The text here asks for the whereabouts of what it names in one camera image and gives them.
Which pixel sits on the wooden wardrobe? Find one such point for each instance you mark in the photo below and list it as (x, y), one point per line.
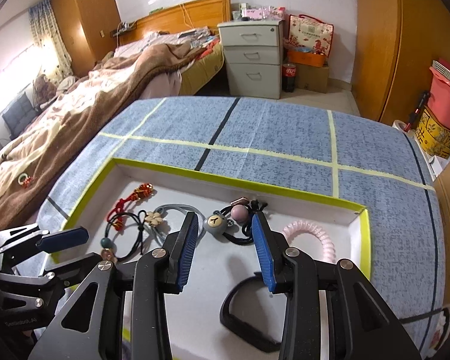
(397, 40)

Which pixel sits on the brown fleece blanket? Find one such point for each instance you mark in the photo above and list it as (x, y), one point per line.
(31, 163)

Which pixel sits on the yellow patterned tin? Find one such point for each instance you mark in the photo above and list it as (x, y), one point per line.
(432, 136)

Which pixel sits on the floral curtain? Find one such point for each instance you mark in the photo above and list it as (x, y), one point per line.
(55, 60)

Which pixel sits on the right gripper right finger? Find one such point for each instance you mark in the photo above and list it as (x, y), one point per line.
(270, 247)

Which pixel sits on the green shallow cardboard box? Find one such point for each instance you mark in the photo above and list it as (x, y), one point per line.
(193, 316)

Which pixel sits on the corner wooden cabinet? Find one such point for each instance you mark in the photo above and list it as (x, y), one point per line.
(85, 27)

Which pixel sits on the pink items on cabinet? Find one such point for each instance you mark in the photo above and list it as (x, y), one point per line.
(246, 12)

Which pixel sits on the pink plastic tub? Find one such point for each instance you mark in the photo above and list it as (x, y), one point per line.
(439, 101)

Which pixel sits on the blue patterned bed sheet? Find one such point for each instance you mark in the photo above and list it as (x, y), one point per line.
(297, 147)

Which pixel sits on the grey drawer cabinet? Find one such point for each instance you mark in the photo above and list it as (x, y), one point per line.
(253, 52)

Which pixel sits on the wooden headboard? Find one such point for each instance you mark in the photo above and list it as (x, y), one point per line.
(181, 18)

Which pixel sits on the red white gift bag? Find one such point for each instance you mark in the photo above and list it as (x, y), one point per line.
(309, 34)

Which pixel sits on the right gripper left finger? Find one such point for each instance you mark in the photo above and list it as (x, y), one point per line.
(180, 247)

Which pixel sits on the orange box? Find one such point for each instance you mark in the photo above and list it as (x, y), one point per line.
(306, 58)

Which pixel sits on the cola bottle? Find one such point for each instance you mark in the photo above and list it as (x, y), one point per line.
(289, 72)

